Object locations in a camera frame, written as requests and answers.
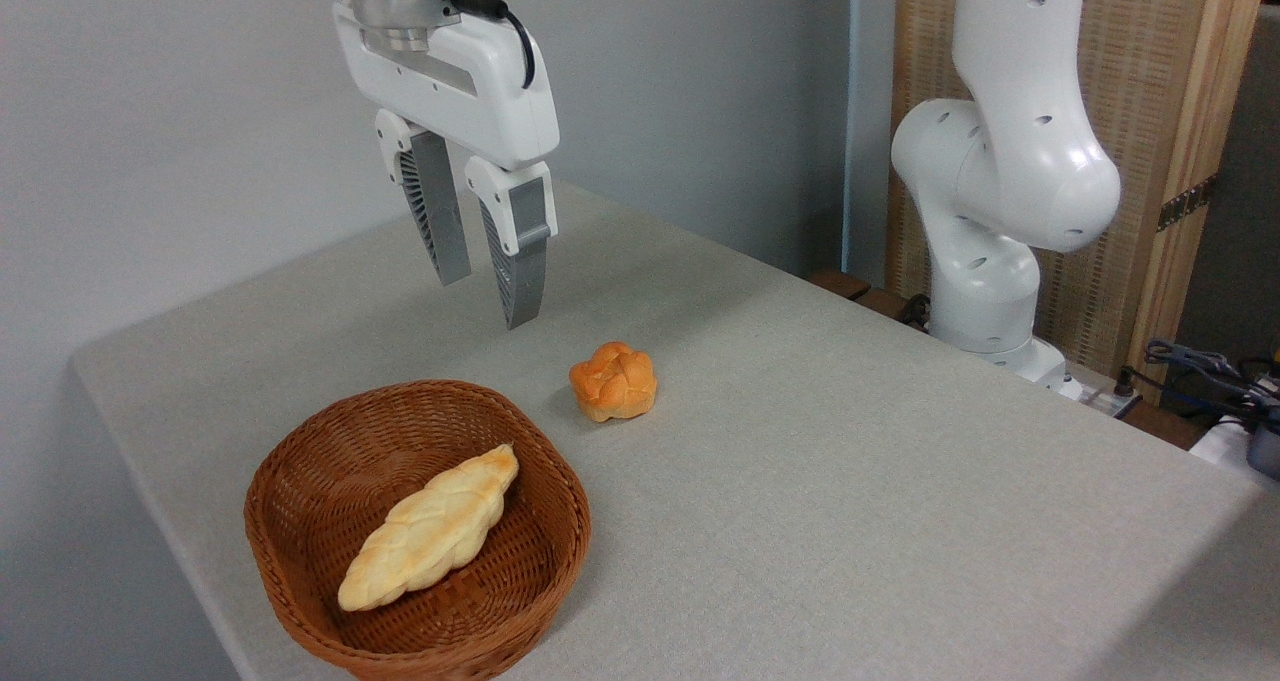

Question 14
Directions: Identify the bundle of dark cables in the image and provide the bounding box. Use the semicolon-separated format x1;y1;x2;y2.
1143;337;1280;432

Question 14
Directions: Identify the long braided bread loaf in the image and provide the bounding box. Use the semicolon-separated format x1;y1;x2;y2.
337;444;520;613

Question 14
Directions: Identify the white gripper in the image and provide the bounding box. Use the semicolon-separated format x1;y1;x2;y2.
319;0;561;331

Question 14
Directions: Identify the round orange bread bun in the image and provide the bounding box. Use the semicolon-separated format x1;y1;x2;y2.
569;341;659;423

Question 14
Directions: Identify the metal hinge on panel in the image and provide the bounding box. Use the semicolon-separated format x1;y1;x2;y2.
1157;174;1220;233

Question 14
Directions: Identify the wooden woven screen panel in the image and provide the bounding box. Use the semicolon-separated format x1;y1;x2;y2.
885;0;1271;408

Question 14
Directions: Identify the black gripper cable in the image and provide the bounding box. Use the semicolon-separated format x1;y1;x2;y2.
450;0;537;91

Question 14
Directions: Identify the brown wicker basket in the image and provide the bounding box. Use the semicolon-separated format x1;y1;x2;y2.
243;379;592;681

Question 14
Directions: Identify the dark wooden base board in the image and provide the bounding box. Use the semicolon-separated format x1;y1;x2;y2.
806;268;933;334

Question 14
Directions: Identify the grey-blue round object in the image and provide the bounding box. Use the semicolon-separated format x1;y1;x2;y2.
1244;419;1280;481

